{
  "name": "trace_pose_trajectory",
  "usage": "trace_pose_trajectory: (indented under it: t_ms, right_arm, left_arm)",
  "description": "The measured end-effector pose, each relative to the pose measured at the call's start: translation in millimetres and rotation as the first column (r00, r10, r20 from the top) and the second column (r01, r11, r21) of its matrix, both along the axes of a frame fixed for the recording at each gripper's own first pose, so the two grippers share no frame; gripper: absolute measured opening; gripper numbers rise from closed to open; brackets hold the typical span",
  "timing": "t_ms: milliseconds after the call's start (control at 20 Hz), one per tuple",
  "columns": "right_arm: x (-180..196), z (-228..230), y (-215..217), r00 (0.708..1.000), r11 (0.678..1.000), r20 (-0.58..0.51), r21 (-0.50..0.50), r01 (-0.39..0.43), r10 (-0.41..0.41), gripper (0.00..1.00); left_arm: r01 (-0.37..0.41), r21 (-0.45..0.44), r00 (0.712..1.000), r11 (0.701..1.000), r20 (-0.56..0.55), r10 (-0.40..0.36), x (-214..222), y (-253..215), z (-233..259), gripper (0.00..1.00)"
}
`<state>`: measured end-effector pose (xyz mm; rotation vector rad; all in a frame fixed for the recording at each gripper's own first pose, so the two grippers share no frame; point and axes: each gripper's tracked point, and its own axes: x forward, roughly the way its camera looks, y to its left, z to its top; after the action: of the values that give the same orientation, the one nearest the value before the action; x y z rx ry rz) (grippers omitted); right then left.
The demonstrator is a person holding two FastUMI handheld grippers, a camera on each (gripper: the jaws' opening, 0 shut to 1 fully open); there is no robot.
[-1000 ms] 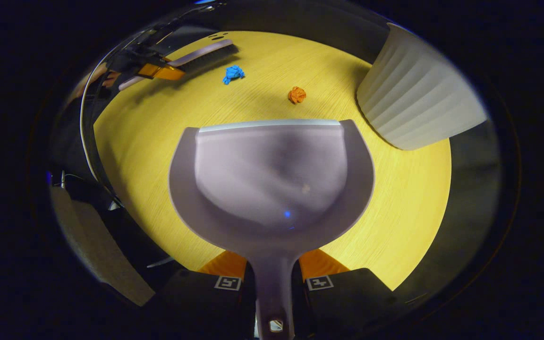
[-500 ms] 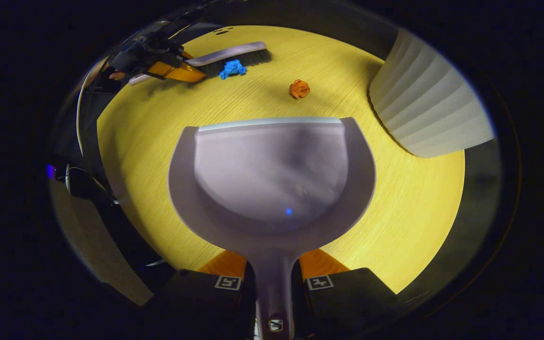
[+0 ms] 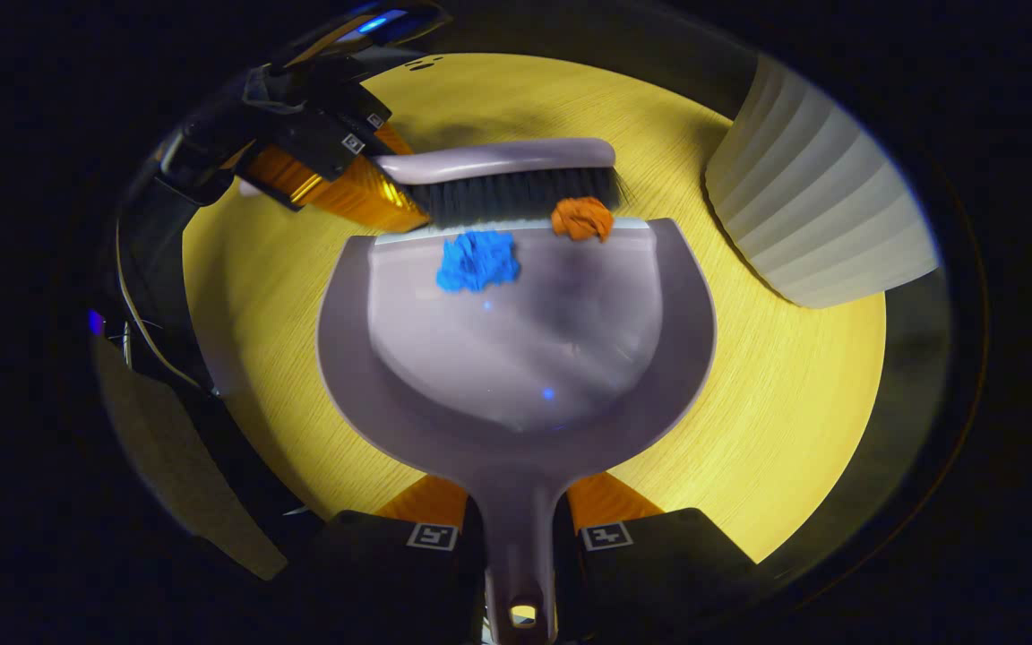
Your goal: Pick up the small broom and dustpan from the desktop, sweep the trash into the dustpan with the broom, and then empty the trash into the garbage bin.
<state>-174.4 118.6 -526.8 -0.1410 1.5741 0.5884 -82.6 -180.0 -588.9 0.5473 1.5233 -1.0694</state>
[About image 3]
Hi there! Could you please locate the small lilac broom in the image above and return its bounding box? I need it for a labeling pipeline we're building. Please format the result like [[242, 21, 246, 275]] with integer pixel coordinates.
[[236, 137, 622, 229]]

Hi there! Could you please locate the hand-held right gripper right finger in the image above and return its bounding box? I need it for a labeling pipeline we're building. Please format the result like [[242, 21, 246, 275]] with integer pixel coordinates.
[[559, 471, 761, 645]]

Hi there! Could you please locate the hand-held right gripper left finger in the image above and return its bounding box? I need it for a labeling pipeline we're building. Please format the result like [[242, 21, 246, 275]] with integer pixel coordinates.
[[288, 473, 487, 645]]

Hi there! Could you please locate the orange paper trash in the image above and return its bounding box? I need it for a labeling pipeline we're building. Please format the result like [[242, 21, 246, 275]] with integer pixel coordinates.
[[551, 196, 615, 244]]

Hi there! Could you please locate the lilac dustpan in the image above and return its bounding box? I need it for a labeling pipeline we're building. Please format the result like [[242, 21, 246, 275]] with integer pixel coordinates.
[[316, 215, 718, 645]]

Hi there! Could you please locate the white ribbed garbage bin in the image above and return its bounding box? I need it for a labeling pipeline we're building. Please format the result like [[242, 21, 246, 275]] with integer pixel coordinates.
[[704, 54, 941, 310]]

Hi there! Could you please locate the blue paper trash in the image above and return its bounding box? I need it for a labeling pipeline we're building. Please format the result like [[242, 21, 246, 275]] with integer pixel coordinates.
[[435, 229, 521, 294]]

